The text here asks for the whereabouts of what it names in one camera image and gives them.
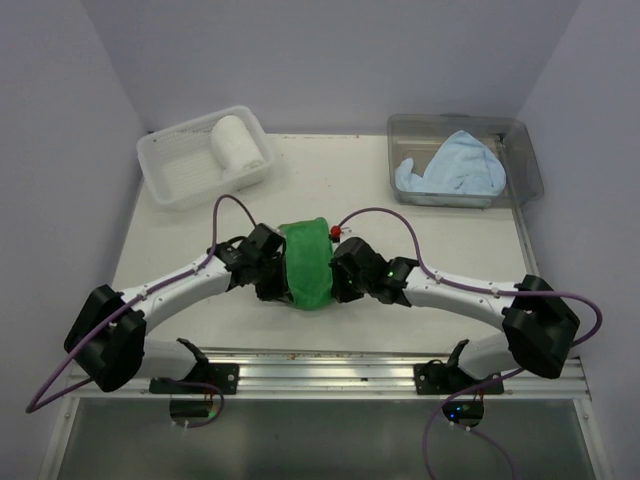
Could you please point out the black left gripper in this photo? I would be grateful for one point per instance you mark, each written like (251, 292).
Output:
(280, 289)

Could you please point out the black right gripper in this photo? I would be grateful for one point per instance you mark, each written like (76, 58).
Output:
(339, 291)

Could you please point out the green towel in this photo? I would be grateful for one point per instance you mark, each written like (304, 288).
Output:
(307, 255)

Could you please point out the white towel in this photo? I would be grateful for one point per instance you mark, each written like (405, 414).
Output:
(234, 147)

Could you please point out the white plastic basket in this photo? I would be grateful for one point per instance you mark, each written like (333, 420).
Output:
(180, 170)

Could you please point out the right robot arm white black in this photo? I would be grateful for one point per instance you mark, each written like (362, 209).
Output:
(534, 332)

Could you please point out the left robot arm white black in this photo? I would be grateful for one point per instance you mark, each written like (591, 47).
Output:
(109, 339)

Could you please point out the light blue towel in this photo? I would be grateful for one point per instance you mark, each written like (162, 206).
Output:
(461, 166)

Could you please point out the grey transparent plastic bin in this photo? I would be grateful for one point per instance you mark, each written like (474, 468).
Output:
(420, 136)

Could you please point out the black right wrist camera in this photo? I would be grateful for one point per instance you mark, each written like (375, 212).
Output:
(356, 256)

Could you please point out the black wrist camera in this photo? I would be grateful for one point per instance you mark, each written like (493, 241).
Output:
(356, 256)
(262, 242)

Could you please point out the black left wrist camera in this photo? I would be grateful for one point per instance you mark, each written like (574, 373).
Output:
(262, 242)

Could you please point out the aluminium mounting rail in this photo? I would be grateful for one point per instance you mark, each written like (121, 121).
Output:
(360, 376)

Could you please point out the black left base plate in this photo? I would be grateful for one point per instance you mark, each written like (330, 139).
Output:
(224, 376)

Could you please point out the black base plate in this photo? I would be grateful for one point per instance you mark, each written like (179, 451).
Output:
(224, 376)
(436, 378)

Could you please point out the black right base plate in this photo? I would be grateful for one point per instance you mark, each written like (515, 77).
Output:
(436, 378)

